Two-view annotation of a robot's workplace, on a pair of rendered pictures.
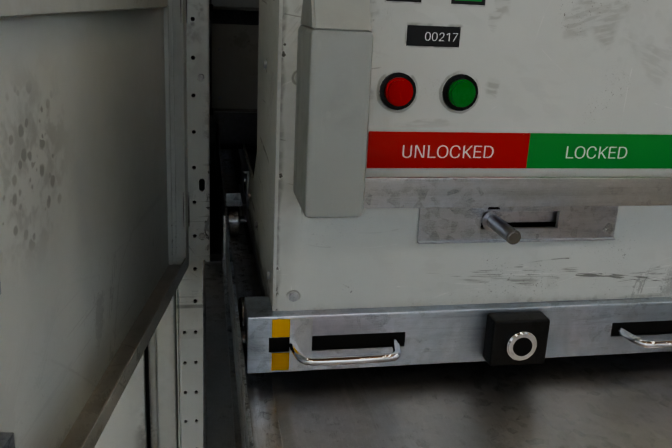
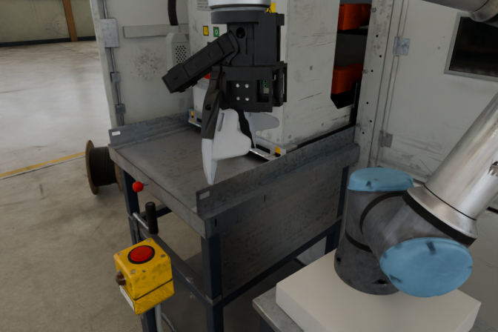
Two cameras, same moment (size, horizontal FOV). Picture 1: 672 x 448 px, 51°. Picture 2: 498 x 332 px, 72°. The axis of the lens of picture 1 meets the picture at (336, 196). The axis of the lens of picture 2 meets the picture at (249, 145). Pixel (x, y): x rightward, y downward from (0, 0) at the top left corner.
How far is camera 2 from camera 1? 1.22 m
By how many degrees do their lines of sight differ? 56
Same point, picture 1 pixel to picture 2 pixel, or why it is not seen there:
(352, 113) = (170, 61)
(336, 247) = (201, 96)
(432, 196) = (203, 86)
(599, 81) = not seen: hidden behind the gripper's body
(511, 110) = not seen: hidden behind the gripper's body
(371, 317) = not seen: hidden behind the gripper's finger
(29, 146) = (145, 60)
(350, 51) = (168, 47)
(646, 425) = (225, 164)
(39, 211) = (150, 72)
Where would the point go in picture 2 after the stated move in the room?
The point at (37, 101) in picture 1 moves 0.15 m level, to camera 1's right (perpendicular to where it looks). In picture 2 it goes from (150, 52) to (161, 58)
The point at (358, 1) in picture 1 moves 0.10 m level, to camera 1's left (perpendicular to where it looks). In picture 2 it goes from (171, 36) to (162, 33)
